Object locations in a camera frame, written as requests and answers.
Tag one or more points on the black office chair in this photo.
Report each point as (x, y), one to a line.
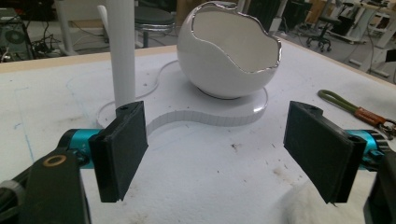
(323, 29)

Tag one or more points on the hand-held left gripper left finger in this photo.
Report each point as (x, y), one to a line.
(118, 152)

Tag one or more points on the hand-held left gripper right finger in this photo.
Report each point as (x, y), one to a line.
(320, 149)

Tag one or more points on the white eggshell-shaped ceramic bowl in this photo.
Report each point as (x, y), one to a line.
(229, 51)

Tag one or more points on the white stand base with post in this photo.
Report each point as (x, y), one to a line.
(193, 105)

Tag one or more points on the white table leg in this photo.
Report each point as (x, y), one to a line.
(66, 28)

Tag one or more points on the white desk frame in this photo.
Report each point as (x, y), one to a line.
(370, 21)

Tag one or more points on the dark computer case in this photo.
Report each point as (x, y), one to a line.
(14, 35)

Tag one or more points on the round black stool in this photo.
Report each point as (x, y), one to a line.
(154, 23)

